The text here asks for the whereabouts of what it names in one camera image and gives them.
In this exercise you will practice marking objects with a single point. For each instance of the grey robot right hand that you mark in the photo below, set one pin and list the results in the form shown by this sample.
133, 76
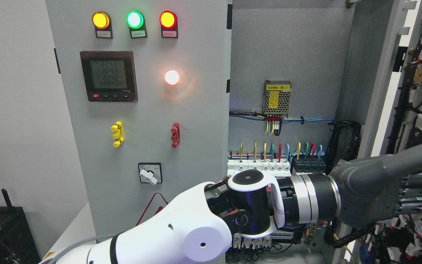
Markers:
369, 188

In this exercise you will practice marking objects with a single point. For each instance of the grey cabinet door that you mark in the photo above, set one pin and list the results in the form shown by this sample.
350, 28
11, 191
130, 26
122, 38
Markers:
381, 87
199, 49

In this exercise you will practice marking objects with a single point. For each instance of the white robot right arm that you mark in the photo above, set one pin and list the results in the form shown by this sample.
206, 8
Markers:
198, 225

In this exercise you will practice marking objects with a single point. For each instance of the black white surge protector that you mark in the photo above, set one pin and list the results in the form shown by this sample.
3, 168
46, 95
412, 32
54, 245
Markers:
309, 166

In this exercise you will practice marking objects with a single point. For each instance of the metal mesh power supply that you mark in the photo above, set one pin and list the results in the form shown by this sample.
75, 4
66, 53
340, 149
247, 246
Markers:
277, 97

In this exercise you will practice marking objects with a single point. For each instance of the white socket breaker row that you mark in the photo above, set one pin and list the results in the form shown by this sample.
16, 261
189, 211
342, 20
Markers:
275, 168

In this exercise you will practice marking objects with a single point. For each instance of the lower relay terminal row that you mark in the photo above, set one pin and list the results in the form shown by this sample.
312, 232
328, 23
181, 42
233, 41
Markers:
243, 248

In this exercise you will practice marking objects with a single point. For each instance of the red terminal connector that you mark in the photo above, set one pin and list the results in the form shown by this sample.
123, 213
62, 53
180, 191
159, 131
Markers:
175, 135

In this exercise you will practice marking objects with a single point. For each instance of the red electric warning sticker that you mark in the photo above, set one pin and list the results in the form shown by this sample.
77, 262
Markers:
153, 207

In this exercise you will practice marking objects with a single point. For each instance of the white glowing lamp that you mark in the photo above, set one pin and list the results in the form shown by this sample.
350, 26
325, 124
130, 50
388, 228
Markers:
172, 77

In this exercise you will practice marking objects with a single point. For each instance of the yellow terminal connector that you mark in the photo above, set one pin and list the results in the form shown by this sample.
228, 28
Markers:
117, 134

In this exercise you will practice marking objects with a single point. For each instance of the red indicator lamp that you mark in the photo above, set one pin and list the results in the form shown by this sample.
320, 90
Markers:
168, 19

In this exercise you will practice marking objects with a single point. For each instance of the black digital power meter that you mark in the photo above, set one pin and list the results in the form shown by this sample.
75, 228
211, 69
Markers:
109, 76

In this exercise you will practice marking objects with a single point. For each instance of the green indicator lamp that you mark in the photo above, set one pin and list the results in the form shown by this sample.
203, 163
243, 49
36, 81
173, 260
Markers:
135, 19

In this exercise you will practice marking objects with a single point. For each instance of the yellow indicator lamp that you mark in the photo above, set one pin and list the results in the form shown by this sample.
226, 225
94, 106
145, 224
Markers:
101, 20

